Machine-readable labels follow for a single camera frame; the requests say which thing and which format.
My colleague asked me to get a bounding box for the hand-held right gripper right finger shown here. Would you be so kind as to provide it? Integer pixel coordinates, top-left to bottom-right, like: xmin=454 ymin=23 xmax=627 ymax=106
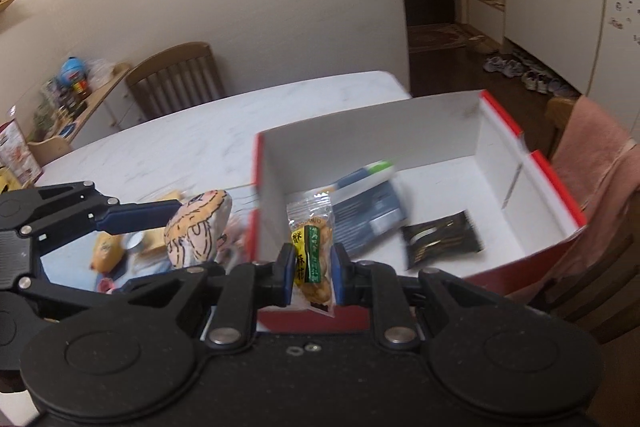
xmin=330 ymin=243 xmax=507 ymax=350

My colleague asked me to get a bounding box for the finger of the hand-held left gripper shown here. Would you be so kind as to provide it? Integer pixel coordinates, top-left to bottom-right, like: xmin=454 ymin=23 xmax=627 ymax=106
xmin=12 ymin=180 xmax=183 ymax=259
xmin=20 ymin=269 xmax=187 ymax=323

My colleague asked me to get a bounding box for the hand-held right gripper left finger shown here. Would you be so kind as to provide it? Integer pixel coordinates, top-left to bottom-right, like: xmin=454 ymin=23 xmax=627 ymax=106
xmin=117 ymin=243 xmax=297 ymax=350

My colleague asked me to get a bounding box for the green label snack packet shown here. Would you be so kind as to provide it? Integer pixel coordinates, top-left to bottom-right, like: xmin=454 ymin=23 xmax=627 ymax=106
xmin=286 ymin=191 xmax=336 ymax=317

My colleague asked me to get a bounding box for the cartoon print pouch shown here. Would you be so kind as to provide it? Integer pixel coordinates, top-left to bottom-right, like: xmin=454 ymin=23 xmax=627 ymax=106
xmin=164 ymin=189 xmax=234 ymax=269

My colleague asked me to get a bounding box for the red and white cardboard box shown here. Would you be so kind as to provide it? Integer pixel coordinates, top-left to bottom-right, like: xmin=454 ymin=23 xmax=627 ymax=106
xmin=245 ymin=89 xmax=589 ymax=334

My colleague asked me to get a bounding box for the bread slice in clear packet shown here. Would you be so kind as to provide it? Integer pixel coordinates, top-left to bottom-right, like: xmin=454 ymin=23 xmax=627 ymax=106
xmin=131 ymin=189 xmax=186 ymax=270

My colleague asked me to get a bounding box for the yellow snack packet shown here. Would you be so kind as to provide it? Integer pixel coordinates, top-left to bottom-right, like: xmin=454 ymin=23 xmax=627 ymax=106
xmin=90 ymin=233 xmax=124 ymax=274

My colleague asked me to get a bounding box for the blue packet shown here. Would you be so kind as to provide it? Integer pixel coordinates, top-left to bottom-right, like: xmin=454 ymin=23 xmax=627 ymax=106
xmin=331 ymin=159 xmax=409 ymax=259

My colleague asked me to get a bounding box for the red printed carton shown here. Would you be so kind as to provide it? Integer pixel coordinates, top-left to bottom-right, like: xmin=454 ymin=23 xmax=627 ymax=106
xmin=0 ymin=118 xmax=44 ymax=188

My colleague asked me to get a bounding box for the black packet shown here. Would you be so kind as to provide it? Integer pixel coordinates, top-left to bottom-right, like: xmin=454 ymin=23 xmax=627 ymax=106
xmin=401 ymin=210 xmax=484 ymax=271

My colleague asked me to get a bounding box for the low side cabinet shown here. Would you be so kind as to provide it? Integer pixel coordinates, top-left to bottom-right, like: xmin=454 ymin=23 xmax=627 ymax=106
xmin=27 ymin=62 xmax=148 ymax=168

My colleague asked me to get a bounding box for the wooden slat-back chair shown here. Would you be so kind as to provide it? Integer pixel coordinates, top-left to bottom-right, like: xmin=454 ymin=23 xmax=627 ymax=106
xmin=124 ymin=41 xmax=227 ymax=122

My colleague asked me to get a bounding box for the clear plastic bag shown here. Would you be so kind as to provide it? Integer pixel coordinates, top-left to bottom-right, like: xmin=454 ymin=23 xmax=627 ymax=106
xmin=87 ymin=58 xmax=120 ymax=88

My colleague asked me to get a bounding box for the blue round toy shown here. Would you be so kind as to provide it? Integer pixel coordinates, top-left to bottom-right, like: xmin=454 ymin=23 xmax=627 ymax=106
xmin=59 ymin=56 xmax=92 ymax=92

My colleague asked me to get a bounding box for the patterned door mat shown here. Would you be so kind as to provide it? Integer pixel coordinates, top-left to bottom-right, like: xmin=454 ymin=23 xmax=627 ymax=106
xmin=407 ymin=22 xmax=469 ymax=54

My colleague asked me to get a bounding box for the wooden chair with towel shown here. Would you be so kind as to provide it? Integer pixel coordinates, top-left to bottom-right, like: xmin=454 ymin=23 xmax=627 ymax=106
xmin=544 ymin=96 xmax=640 ymax=345

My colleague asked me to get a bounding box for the row of shoes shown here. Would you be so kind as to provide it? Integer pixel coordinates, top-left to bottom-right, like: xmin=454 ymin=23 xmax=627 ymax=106
xmin=481 ymin=53 xmax=578 ymax=98

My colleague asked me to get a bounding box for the pink towel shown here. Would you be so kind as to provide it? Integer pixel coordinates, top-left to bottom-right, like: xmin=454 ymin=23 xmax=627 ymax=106
xmin=549 ymin=95 xmax=640 ymax=290

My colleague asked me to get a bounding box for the white cabinet with stickers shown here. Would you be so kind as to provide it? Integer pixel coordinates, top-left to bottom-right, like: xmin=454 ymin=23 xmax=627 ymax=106
xmin=584 ymin=0 xmax=640 ymax=135

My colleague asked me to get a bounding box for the white cabinet with black handles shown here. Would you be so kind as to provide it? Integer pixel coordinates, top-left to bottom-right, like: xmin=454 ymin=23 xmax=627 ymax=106
xmin=502 ymin=0 xmax=610 ymax=96

